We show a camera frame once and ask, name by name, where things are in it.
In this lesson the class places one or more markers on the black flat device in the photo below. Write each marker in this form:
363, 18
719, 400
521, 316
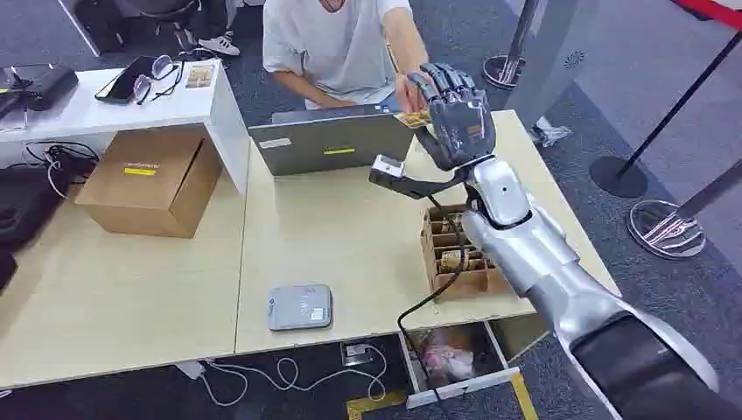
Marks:
40, 84

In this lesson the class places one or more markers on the black stanchion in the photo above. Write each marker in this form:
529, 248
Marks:
619, 177

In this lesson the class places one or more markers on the black eyeglasses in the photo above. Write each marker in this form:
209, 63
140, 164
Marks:
162, 66

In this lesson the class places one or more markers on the black chair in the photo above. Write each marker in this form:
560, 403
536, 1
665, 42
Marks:
116, 17

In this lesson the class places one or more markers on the white open drawer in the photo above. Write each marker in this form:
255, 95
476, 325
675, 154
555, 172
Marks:
458, 388

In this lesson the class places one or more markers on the crumpled clear plastic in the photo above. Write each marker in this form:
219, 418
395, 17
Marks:
548, 133

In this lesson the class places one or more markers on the yellow floor tape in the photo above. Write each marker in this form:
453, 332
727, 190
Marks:
524, 400

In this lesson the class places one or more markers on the floor socket plate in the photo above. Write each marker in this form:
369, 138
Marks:
356, 354

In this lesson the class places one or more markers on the white desk shelf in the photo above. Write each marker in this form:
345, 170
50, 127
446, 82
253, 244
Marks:
75, 113

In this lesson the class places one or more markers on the white power adapter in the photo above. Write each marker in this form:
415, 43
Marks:
190, 370

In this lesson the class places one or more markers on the wooden card box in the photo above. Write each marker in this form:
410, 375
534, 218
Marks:
464, 284

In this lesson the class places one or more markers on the white sneaker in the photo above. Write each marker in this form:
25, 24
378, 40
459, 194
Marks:
220, 45

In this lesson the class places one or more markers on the grey standing panel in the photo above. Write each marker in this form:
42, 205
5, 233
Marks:
556, 58

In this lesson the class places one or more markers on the person's left hand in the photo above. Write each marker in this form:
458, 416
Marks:
407, 95

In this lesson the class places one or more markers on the grey card reader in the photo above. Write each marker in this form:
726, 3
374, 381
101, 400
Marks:
299, 308

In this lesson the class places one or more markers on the chrome stanchion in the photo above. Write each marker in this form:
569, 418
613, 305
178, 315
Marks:
664, 229
503, 69

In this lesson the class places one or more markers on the brown cardboard box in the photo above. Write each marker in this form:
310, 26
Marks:
145, 185

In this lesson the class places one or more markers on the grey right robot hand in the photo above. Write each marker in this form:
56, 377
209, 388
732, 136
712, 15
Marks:
461, 124

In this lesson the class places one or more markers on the person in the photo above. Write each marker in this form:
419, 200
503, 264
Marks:
330, 46

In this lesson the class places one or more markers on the pink bag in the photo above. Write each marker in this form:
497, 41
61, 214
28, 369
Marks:
449, 362

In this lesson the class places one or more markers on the black bag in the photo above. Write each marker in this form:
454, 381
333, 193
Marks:
26, 203

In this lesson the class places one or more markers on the red barrier belt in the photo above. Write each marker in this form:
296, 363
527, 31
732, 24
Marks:
710, 10

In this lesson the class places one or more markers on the grey laptop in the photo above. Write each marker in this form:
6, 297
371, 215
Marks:
330, 145

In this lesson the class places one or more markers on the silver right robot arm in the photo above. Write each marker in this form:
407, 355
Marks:
539, 249

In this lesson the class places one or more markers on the black smartphone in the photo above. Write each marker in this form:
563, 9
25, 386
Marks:
123, 81

